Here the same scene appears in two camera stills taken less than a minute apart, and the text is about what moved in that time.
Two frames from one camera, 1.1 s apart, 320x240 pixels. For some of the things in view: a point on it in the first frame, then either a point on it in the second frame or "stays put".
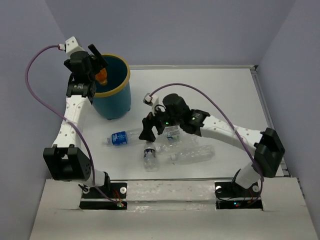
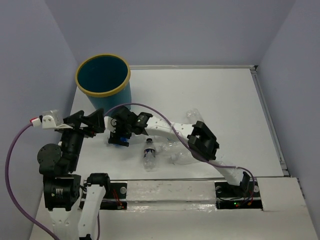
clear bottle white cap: (194, 154) stays put
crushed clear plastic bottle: (178, 146) stays put
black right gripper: (148, 123) to (115, 137)
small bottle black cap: (149, 157) stays put
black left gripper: (98, 55) to (96, 120)
